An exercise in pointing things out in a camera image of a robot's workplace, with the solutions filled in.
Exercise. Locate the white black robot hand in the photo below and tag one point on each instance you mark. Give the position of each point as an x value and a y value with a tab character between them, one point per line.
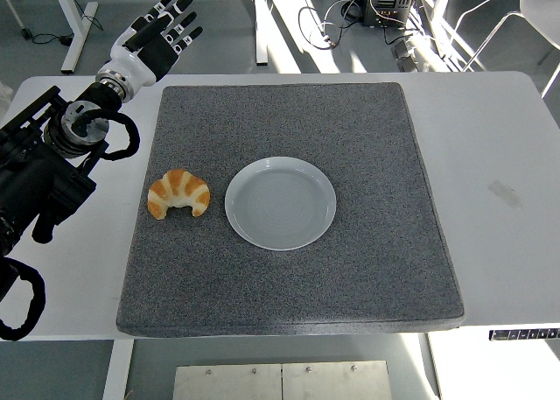
131	63

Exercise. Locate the golden croissant bread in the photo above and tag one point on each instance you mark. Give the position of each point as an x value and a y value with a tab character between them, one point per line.
177	187

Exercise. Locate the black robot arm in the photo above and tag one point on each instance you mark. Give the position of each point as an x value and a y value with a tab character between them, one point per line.
39	172

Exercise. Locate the pale grey round plate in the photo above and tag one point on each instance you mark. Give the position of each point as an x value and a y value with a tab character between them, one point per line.
280	203

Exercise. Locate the grey metal plate with screws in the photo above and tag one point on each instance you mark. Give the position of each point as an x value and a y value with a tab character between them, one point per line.
280	382

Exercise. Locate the white desk leg with foot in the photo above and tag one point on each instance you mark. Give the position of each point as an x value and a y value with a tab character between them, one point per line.
260	23
74	28

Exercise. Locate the black computer tower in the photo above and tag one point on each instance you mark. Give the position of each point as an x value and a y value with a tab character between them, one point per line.
385	2

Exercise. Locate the grey speckled mat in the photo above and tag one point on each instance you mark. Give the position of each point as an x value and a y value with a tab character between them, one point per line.
289	286

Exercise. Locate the grey floor power strip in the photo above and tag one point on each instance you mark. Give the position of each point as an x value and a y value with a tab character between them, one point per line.
404	56

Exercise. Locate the white table leg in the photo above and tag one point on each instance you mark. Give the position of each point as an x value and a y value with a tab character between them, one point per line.
431	369
118	369

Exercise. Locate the clear tape strip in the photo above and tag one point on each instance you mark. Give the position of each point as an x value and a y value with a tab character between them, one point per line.
505	194

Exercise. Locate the white chair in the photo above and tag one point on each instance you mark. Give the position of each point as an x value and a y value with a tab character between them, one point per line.
538	6

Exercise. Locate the black table control panel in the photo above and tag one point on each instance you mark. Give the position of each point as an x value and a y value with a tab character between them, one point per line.
525	334

